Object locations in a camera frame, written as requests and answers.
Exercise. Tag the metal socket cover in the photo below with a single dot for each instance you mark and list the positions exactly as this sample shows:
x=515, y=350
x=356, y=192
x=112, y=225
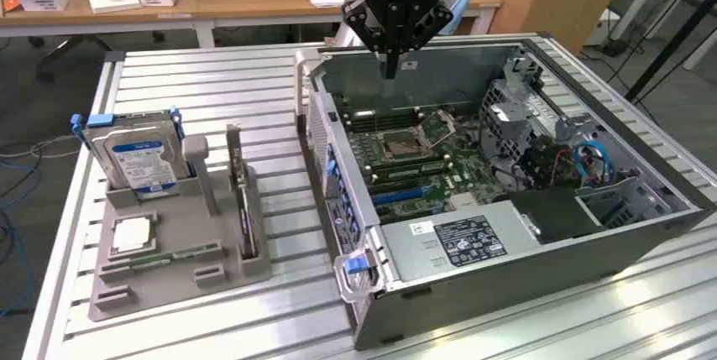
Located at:
x=439, y=127

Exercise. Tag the grey power supply unit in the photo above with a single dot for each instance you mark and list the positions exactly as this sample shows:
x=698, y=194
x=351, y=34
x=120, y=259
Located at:
x=414, y=251

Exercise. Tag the perforated metal disk bay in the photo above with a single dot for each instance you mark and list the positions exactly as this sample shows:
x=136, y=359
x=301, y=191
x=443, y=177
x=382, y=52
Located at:
x=503, y=125

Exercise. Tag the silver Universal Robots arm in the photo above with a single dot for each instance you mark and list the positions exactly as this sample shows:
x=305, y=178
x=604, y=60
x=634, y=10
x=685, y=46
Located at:
x=463, y=3

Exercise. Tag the silver CPU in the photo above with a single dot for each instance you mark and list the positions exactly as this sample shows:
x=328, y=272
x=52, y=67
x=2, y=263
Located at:
x=130, y=234

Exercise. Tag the orange box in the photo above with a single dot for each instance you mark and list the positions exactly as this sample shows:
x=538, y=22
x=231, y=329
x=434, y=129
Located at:
x=8, y=1

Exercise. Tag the black slanted stand pole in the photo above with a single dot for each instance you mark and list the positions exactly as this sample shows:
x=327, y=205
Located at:
x=666, y=53

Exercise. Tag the black RAM slot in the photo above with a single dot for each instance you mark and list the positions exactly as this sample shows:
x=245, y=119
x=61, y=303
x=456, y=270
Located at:
x=386, y=116
x=386, y=125

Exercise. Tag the green motherboard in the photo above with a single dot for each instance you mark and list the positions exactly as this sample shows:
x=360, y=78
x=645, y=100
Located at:
x=464, y=167

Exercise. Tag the blue expansion slot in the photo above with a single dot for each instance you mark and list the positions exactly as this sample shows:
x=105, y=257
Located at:
x=398, y=197

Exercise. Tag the CPU socket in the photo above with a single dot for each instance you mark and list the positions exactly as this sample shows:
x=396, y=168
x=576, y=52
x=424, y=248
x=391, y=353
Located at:
x=403, y=144

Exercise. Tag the hard disk with blue carrier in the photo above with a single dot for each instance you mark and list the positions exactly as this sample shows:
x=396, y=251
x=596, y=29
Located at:
x=140, y=158

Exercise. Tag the small metal disk bay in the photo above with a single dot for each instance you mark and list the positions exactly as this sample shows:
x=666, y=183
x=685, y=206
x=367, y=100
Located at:
x=615, y=205

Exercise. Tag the black floor box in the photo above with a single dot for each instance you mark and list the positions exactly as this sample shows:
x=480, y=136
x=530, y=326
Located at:
x=614, y=47

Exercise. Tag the black office chair base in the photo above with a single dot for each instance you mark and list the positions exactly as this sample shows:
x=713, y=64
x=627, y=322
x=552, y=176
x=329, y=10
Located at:
x=66, y=47

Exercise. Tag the open dark PC case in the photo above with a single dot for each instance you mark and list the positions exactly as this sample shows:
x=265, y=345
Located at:
x=503, y=293

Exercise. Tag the blue slot retention clip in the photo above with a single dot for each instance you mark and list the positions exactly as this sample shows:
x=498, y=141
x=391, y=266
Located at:
x=343, y=198
x=331, y=163
x=352, y=228

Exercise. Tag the blue case release latch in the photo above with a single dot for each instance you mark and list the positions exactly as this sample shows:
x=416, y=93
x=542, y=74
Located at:
x=357, y=265

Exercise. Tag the installed green RAM stick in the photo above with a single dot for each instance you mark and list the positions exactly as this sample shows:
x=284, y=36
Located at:
x=403, y=178
x=408, y=168

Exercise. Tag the silver chipset heatsink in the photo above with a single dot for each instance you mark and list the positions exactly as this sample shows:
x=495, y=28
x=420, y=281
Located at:
x=462, y=201

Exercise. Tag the grey parts rack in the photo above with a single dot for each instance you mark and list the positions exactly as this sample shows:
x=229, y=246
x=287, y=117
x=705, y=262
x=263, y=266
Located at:
x=184, y=217

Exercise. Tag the black graphics card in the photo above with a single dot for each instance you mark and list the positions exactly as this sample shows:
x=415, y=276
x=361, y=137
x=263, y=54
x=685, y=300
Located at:
x=245, y=209

